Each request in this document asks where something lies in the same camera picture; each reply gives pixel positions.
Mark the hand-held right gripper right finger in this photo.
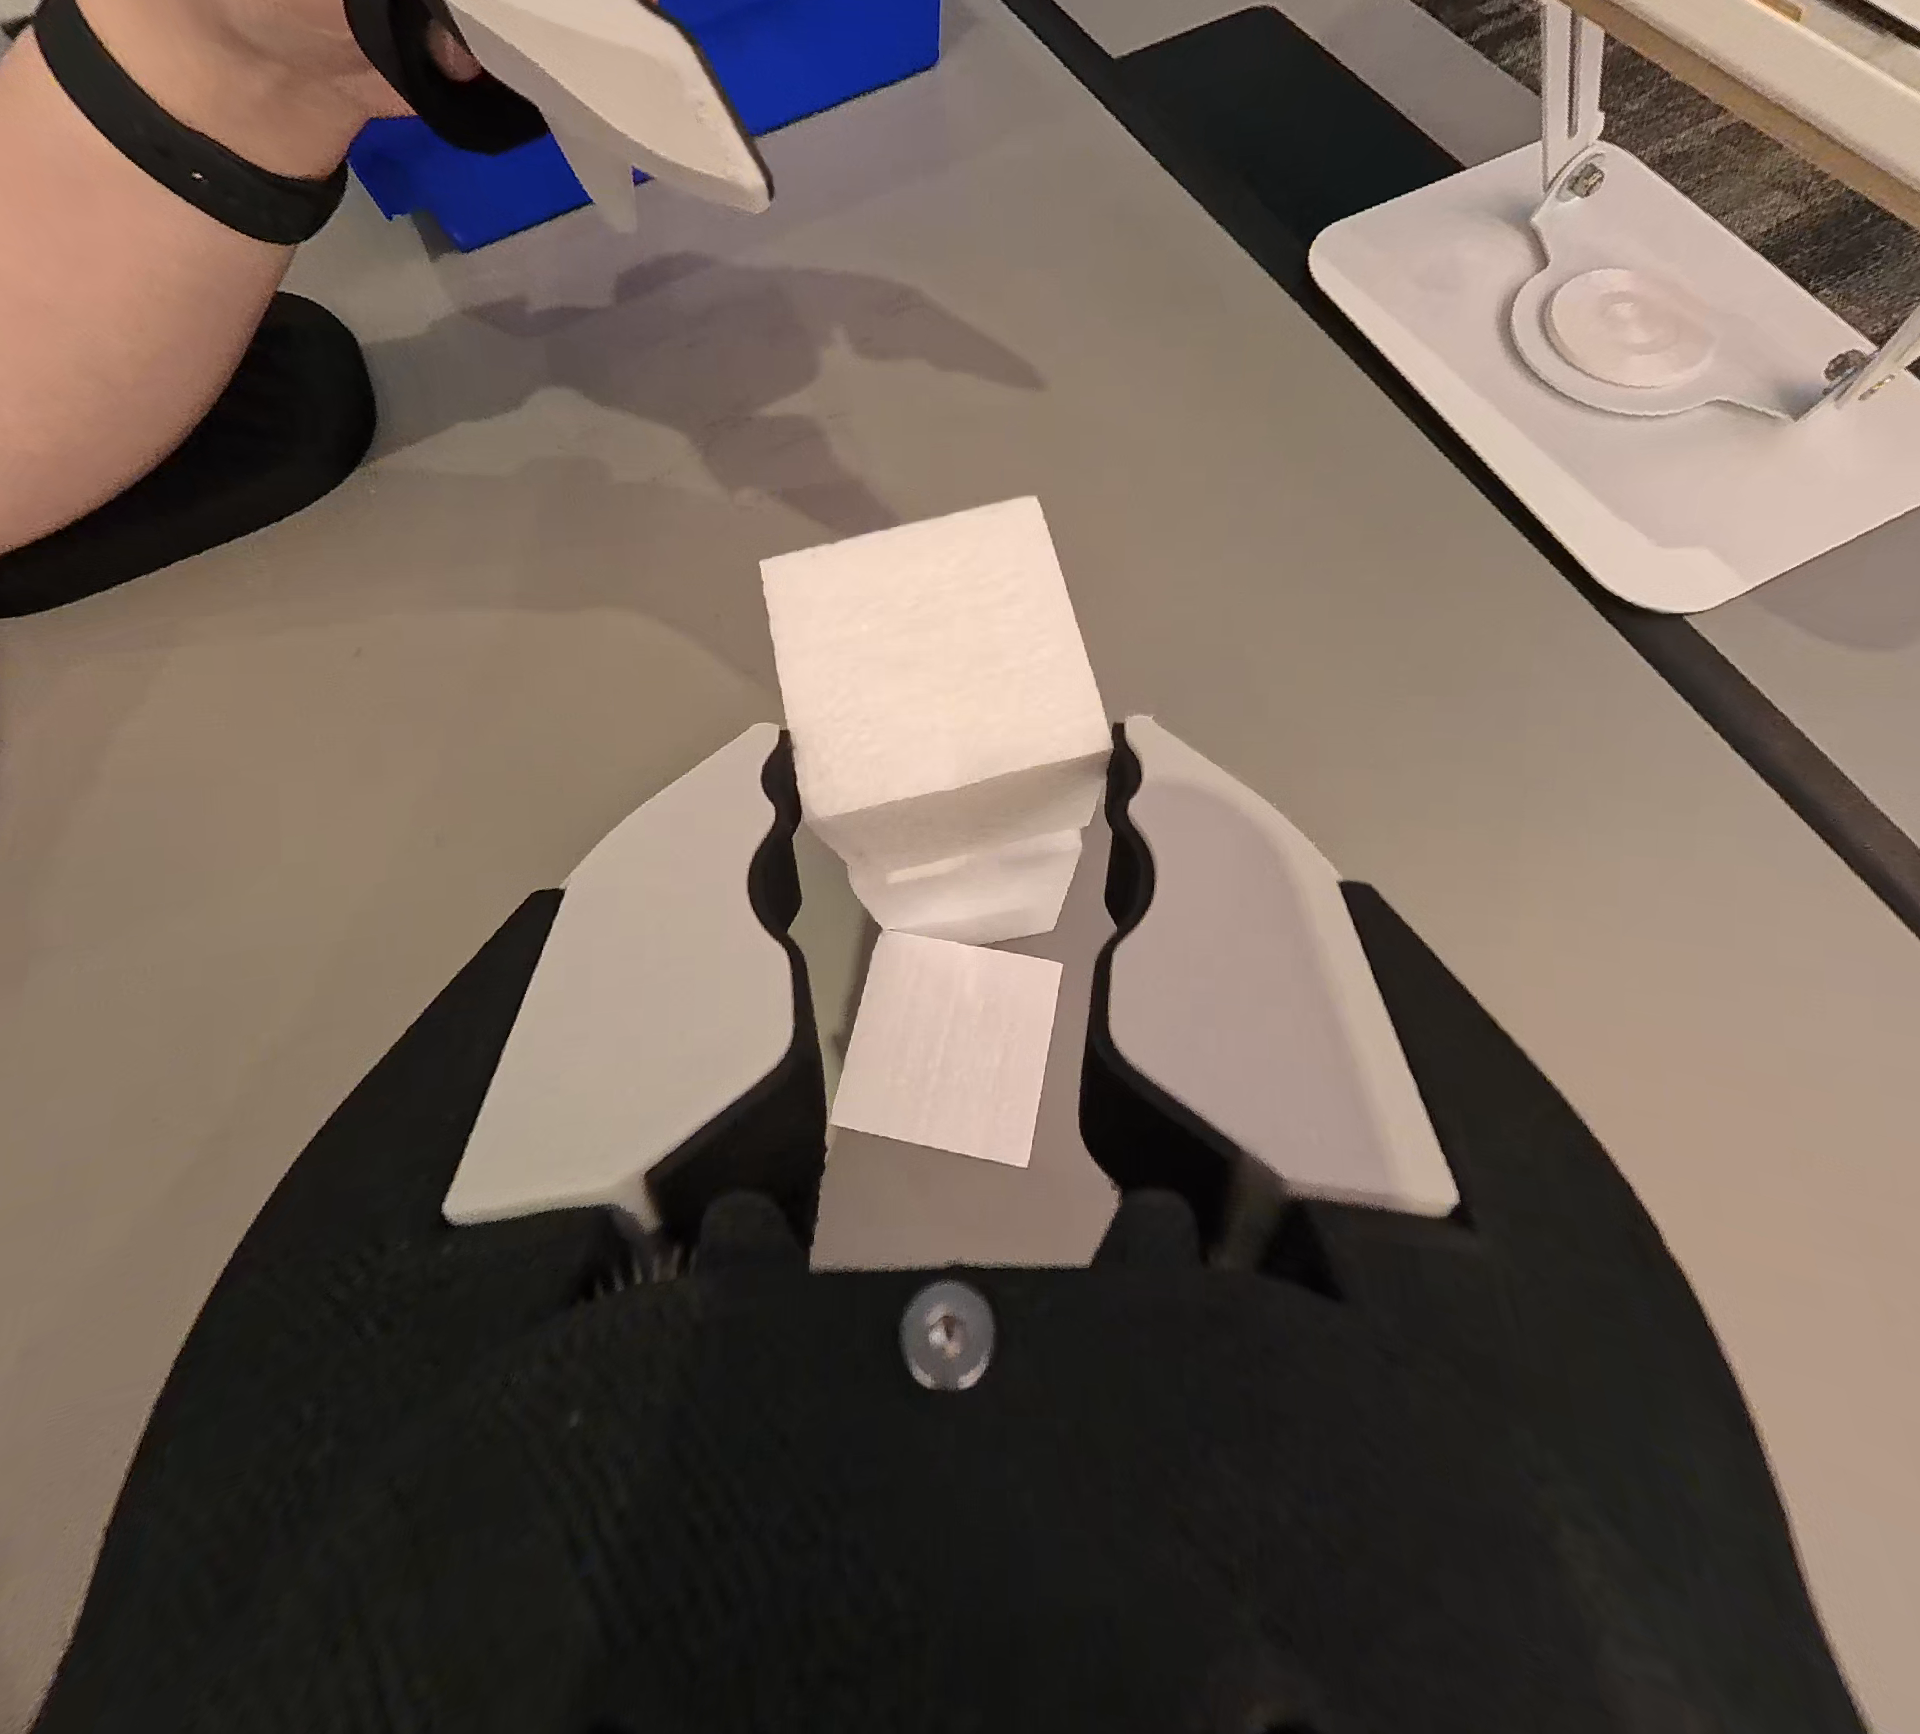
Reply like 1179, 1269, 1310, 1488
1081, 716, 1465, 1272

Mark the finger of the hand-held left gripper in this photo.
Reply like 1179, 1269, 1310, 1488
306, 0, 777, 218

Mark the blue plastic bin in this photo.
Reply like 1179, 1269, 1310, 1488
349, 0, 947, 255

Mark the black wrist rest pad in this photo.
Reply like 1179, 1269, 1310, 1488
0, 294, 378, 621

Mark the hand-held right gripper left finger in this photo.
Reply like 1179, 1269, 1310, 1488
443, 719, 830, 1258

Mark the black wristband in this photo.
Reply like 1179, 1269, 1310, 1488
32, 0, 349, 246

